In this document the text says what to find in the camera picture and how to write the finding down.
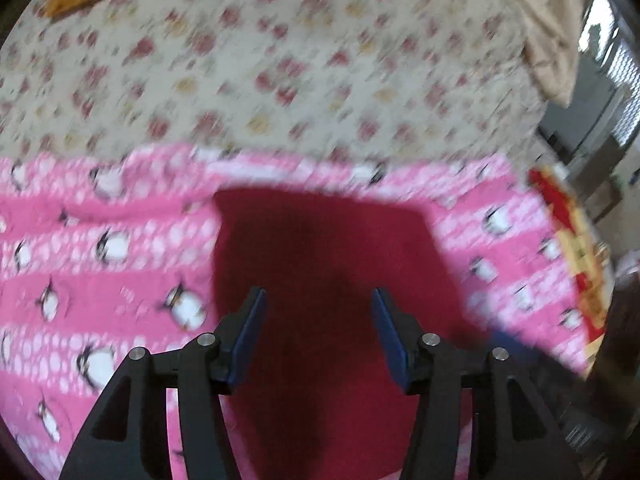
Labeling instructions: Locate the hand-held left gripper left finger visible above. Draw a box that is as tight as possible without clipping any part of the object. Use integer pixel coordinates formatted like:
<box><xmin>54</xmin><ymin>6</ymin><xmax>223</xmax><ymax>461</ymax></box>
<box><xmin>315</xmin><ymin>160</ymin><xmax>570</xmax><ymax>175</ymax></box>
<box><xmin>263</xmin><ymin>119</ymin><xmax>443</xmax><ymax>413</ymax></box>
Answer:
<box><xmin>60</xmin><ymin>286</ymin><xmax>267</xmax><ymax>480</ymax></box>

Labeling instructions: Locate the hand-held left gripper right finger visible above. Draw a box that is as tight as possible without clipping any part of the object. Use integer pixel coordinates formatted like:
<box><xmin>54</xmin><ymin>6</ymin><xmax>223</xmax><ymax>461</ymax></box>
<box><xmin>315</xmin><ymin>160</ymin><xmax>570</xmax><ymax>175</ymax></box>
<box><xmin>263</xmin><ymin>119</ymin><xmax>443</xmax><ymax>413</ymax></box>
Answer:
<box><xmin>370</xmin><ymin>287</ymin><xmax>581</xmax><ymax>480</ymax></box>

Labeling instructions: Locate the dark red garment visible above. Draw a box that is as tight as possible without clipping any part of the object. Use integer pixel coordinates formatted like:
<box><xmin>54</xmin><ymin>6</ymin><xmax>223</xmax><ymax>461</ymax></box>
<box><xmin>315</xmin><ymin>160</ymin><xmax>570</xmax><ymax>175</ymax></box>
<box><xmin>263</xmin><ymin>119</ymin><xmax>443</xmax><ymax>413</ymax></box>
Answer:
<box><xmin>212</xmin><ymin>187</ymin><xmax>493</xmax><ymax>480</ymax></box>

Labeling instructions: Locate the pink penguin print blanket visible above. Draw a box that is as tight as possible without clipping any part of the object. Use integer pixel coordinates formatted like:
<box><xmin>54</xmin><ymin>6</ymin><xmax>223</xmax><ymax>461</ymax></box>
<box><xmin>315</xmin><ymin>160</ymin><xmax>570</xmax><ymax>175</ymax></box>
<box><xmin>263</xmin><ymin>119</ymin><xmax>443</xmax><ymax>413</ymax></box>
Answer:
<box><xmin>0</xmin><ymin>142</ymin><xmax>608</xmax><ymax>480</ymax></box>

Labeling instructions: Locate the red and yellow printed cloth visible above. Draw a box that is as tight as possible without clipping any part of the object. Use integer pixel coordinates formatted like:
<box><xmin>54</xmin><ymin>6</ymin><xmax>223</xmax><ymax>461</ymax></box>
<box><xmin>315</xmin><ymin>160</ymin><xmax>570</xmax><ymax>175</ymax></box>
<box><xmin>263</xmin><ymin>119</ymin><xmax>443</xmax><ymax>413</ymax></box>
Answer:
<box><xmin>527</xmin><ymin>165</ymin><xmax>613</xmax><ymax>361</ymax></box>

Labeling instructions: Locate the floral bed sheet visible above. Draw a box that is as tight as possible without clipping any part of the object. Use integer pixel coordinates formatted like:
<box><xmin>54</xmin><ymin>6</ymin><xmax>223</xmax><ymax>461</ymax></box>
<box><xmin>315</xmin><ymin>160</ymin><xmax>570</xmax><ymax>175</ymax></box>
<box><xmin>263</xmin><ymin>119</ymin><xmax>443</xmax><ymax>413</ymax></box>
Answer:
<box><xmin>0</xmin><ymin>0</ymin><xmax>551</xmax><ymax>166</ymax></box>

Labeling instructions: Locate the beige cloth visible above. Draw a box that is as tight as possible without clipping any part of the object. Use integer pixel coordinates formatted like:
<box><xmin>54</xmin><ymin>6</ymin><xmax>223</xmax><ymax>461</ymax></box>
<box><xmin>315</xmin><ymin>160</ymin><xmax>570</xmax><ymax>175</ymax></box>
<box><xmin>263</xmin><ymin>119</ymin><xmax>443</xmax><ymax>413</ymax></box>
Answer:
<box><xmin>475</xmin><ymin>0</ymin><xmax>591</xmax><ymax>108</ymax></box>

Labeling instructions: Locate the window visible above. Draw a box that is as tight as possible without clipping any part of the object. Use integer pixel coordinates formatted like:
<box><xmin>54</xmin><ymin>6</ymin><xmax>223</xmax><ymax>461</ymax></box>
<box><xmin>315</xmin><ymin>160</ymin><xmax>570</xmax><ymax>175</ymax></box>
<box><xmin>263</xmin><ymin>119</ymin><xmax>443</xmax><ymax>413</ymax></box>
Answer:
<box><xmin>580</xmin><ymin>0</ymin><xmax>640</xmax><ymax>146</ymax></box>

